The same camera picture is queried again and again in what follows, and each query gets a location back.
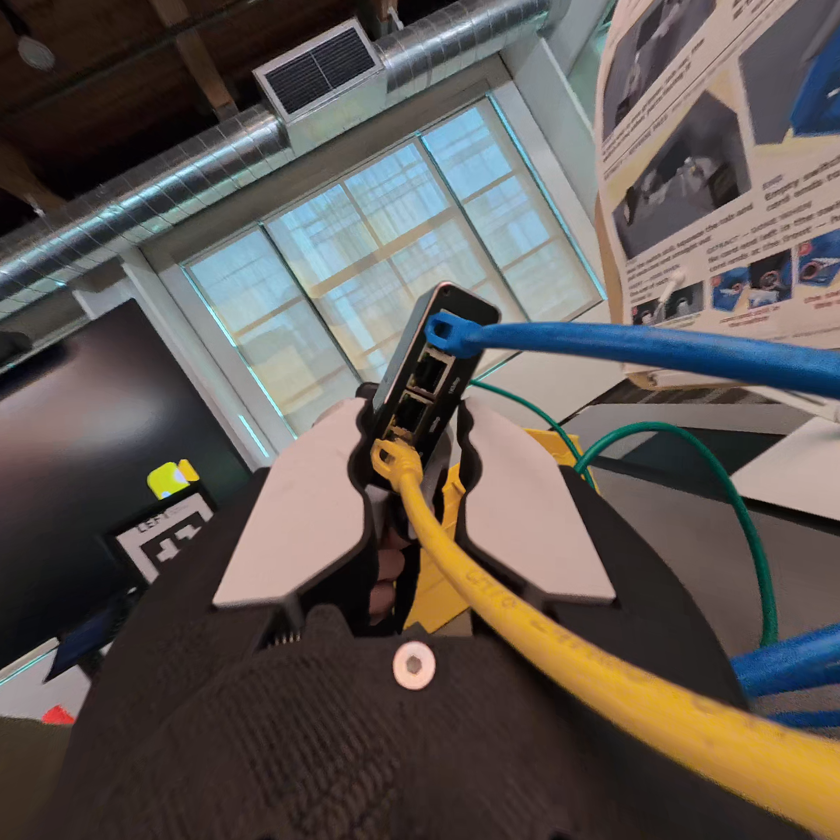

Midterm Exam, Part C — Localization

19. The silver ventilation duct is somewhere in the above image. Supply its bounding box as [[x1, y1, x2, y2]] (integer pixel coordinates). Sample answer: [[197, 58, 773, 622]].
[[0, 0, 553, 304]]

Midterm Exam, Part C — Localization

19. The black network switch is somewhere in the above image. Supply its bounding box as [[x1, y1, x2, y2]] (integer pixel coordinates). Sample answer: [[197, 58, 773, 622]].
[[371, 281, 501, 490]]

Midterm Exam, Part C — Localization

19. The round ceiling lamp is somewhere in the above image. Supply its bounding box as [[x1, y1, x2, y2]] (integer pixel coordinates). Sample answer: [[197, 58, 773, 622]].
[[16, 33, 57, 72]]

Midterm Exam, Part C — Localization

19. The white air vent grille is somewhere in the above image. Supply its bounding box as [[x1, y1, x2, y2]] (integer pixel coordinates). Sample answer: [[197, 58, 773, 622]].
[[252, 18, 386, 152]]

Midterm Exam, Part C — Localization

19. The green ethernet cable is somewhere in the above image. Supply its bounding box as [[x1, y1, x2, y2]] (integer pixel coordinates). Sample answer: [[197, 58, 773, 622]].
[[469, 381, 780, 651]]

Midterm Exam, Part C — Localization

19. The printed instruction sheet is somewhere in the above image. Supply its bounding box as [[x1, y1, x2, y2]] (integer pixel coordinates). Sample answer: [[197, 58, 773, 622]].
[[594, 0, 840, 395]]

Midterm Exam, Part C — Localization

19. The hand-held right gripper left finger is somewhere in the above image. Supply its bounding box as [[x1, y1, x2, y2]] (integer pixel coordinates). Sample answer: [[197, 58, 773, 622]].
[[212, 394, 382, 634]]

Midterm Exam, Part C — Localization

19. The large black monitor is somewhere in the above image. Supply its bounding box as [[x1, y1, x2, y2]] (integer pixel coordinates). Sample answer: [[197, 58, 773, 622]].
[[0, 298, 255, 669]]

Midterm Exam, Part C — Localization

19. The large paned window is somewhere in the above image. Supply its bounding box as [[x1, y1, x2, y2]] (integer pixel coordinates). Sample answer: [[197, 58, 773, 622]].
[[180, 95, 608, 439]]

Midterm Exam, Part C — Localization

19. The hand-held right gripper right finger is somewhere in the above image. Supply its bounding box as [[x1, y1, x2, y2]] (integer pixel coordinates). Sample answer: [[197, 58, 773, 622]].
[[453, 400, 619, 605]]

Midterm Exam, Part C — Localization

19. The yellow ethernet cable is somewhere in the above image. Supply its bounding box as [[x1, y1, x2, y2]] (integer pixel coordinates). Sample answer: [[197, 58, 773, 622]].
[[371, 436, 840, 836]]

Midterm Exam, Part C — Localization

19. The yellow plastic bin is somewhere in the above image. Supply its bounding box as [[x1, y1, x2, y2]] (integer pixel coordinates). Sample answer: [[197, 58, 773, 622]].
[[403, 428, 583, 634]]

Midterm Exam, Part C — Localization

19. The person's left hand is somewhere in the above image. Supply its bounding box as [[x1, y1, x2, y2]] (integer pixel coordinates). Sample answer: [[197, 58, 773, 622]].
[[367, 525, 404, 626]]

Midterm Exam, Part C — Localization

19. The blue ethernet cable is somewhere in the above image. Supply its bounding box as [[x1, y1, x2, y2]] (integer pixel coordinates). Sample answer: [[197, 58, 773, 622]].
[[425, 310, 840, 731]]

